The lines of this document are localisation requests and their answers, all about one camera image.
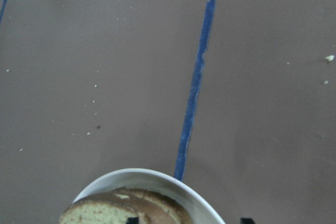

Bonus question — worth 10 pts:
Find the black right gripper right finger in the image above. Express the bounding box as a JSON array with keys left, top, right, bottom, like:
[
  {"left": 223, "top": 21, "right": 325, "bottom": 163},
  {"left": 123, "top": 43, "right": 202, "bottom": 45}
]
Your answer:
[{"left": 240, "top": 218, "right": 256, "bottom": 224}]

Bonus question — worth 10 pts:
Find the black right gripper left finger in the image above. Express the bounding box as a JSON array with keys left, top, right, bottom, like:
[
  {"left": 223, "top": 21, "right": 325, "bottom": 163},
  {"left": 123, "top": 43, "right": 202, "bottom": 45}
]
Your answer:
[{"left": 127, "top": 217, "right": 139, "bottom": 224}]

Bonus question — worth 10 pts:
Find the bread slice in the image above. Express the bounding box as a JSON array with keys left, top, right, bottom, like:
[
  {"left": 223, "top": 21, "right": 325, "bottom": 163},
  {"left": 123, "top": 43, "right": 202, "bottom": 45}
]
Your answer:
[
  {"left": 59, "top": 200, "right": 152, "bottom": 223},
  {"left": 110, "top": 187, "right": 194, "bottom": 224}
]

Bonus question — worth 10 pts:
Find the white round bowl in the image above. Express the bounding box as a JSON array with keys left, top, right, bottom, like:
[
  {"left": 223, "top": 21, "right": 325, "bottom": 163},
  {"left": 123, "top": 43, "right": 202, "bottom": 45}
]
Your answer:
[{"left": 73, "top": 168, "right": 225, "bottom": 224}]

